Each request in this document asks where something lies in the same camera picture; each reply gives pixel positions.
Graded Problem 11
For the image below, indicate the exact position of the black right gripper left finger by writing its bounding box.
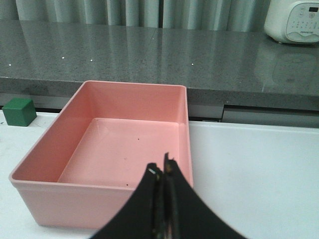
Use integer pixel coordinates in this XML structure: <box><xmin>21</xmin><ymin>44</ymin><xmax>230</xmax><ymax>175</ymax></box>
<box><xmin>92</xmin><ymin>163</ymin><xmax>163</xmax><ymax>239</ymax></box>

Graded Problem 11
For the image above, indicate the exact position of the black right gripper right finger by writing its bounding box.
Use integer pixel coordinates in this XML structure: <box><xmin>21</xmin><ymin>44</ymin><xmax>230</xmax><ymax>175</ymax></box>
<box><xmin>163</xmin><ymin>153</ymin><xmax>244</xmax><ymax>239</ymax></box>

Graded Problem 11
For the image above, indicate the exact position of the grey stone counter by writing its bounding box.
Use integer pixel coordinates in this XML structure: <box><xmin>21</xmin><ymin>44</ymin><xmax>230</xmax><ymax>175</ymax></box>
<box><xmin>0</xmin><ymin>20</ymin><xmax>319</xmax><ymax>111</ymax></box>

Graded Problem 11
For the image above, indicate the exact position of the pink plastic bin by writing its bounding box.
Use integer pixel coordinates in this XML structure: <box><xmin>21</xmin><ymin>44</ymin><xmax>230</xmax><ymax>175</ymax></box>
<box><xmin>9</xmin><ymin>81</ymin><xmax>193</xmax><ymax>229</ymax></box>

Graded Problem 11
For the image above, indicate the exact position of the white rice cooker appliance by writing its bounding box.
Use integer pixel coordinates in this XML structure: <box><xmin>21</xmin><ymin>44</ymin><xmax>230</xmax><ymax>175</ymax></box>
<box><xmin>264</xmin><ymin>0</ymin><xmax>319</xmax><ymax>44</ymax></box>

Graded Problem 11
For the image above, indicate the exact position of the green cube block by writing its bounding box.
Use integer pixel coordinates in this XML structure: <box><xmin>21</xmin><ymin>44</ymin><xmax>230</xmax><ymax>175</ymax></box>
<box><xmin>2</xmin><ymin>98</ymin><xmax>37</xmax><ymax>126</ymax></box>

